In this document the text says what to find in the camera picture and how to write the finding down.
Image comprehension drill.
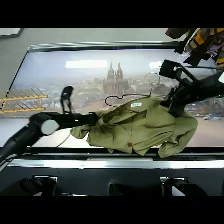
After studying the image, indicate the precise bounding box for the silver frame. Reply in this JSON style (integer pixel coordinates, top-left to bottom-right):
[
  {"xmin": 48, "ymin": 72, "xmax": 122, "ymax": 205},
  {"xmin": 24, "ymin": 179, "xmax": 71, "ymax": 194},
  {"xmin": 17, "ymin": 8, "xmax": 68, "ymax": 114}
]
[{"xmin": 0, "ymin": 157, "xmax": 224, "ymax": 197}]

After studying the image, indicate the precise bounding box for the heap of clothes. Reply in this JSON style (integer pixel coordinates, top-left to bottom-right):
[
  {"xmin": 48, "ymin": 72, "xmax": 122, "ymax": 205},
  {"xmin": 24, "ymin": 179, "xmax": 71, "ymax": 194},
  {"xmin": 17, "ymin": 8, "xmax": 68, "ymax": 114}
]
[{"xmin": 164, "ymin": 27, "xmax": 224, "ymax": 71}]

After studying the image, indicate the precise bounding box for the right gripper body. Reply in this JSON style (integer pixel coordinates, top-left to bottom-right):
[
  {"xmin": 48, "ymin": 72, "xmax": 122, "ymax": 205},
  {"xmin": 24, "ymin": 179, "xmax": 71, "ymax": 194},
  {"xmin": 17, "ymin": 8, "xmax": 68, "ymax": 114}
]
[{"xmin": 160, "ymin": 83, "xmax": 192, "ymax": 118}]

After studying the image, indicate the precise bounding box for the black clothes hanger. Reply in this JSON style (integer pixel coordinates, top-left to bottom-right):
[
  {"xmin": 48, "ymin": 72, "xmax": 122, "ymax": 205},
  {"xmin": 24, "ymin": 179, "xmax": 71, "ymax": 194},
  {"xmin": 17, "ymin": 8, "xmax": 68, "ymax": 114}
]
[{"xmin": 104, "ymin": 71, "xmax": 162, "ymax": 108}]

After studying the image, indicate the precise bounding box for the olive long-sleeved shirt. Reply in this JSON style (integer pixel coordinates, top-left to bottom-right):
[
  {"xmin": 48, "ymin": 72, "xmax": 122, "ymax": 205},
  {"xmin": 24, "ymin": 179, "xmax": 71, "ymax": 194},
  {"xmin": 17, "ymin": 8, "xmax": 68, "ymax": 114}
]
[{"xmin": 70, "ymin": 95, "xmax": 199, "ymax": 159}]

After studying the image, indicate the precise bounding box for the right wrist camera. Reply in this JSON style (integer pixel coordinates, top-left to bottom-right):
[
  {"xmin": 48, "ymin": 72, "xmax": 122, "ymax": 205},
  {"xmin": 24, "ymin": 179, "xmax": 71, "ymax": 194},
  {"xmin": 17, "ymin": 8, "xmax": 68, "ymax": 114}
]
[{"xmin": 158, "ymin": 59, "xmax": 188, "ymax": 82}]

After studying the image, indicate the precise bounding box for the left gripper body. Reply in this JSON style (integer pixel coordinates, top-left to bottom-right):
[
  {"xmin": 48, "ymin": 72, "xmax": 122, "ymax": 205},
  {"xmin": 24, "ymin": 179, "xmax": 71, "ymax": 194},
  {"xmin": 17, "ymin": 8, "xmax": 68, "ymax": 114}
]
[{"xmin": 70, "ymin": 112, "xmax": 101, "ymax": 128}]

